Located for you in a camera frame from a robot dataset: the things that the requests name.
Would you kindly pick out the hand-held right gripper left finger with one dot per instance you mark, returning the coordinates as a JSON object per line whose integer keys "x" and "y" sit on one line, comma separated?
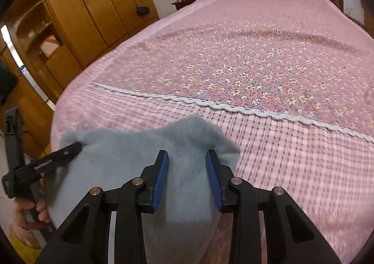
{"x": 161, "y": 182}

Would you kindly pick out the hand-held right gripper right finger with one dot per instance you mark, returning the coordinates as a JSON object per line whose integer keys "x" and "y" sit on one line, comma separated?
{"x": 214, "y": 182}

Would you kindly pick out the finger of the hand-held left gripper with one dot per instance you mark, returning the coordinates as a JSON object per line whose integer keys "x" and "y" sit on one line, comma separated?
{"x": 58, "y": 157}

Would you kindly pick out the grey pants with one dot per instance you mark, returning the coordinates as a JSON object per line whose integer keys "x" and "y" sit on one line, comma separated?
{"x": 181, "y": 141}

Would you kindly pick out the person's left forearm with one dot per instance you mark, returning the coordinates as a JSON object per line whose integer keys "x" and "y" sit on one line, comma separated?
{"x": 24, "y": 239}

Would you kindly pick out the person's left hand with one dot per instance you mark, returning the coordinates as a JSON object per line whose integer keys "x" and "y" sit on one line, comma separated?
{"x": 26, "y": 214}

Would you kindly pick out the black stand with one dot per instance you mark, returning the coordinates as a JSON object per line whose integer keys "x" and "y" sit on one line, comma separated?
{"x": 13, "y": 135}

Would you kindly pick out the dark cloth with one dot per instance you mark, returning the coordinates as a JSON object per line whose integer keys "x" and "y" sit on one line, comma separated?
{"x": 7, "y": 82}

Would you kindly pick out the silver metal strip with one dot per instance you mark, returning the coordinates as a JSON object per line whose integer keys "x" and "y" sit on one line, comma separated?
{"x": 26, "y": 71}

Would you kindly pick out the white and red shelf item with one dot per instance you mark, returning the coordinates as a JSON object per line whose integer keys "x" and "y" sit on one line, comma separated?
{"x": 51, "y": 46}

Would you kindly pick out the pink floral bedspread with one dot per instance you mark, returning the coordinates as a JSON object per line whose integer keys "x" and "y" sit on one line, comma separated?
{"x": 263, "y": 47}

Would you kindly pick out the wooden wardrobe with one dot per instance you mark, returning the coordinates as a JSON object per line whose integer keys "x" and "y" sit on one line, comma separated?
{"x": 96, "y": 3}

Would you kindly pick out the small black device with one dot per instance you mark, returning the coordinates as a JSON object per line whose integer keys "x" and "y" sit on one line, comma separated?
{"x": 143, "y": 11}

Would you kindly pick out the dark wooden nightstand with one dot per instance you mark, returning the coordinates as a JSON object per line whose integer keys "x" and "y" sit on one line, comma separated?
{"x": 178, "y": 6}

